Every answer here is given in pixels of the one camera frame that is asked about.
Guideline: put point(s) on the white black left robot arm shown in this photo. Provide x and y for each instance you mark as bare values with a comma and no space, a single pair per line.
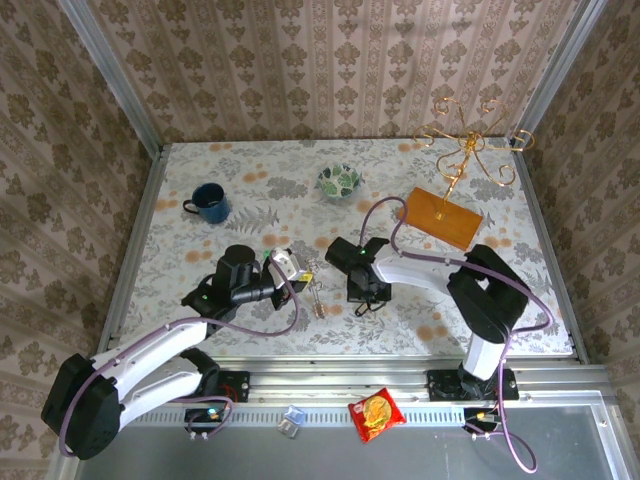
150,345

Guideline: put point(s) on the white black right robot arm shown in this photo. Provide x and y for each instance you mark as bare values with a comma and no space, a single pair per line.
415,275

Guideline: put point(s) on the dark blue enamel mug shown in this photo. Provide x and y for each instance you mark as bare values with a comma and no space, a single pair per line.
212,210

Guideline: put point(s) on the green leaf print bowl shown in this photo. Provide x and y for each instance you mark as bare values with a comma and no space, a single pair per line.
339,181

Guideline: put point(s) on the floral print tablecloth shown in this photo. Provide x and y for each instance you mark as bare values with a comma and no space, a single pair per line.
250,165

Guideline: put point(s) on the small clear plastic piece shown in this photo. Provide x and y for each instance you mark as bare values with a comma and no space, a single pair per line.
291,421

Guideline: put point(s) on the small black electronics board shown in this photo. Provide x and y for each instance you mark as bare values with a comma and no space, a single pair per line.
205,415
480,416

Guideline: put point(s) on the red snack packet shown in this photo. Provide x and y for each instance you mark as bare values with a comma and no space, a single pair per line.
375,415

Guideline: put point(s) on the grey metal shelf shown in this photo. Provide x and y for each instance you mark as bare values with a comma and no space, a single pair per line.
300,460

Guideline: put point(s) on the aluminium front rail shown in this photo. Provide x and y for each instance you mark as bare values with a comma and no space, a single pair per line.
325,385

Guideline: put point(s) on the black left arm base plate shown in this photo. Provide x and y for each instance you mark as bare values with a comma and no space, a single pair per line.
237,386

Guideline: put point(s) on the aluminium table side rail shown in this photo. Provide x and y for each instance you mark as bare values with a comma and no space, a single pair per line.
550,250
135,250

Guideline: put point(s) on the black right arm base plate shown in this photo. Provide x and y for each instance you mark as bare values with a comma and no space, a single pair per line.
442,385

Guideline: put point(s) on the aluminium frame post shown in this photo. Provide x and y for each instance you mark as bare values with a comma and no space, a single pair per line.
555,70
115,80

